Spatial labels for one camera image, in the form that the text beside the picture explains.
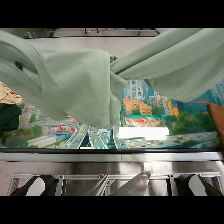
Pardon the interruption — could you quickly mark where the dark green garment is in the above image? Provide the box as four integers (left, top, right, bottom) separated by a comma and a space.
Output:
0, 103, 23, 139

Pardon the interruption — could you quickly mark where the silver frame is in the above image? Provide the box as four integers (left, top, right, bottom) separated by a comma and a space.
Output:
0, 27, 224, 197

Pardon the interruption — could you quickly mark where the brown garment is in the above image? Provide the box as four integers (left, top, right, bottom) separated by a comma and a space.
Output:
207, 102, 224, 155

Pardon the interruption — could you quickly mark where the pale green shirt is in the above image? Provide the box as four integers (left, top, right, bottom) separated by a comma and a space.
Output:
0, 27, 224, 131

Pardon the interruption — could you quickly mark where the beige garment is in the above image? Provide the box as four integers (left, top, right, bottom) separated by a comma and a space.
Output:
0, 81, 25, 106

